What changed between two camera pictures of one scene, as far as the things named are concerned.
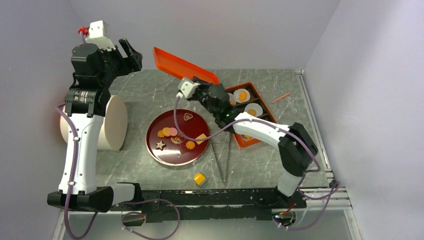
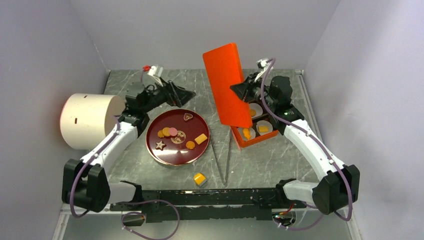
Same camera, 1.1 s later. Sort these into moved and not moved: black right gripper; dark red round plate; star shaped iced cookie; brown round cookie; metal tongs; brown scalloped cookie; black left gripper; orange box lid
Moved: black left gripper; orange box lid; black right gripper
Not moved: brown scalloped cookie; dark red round plate; brown round cookie; star shaped iced cookie; metal tongs
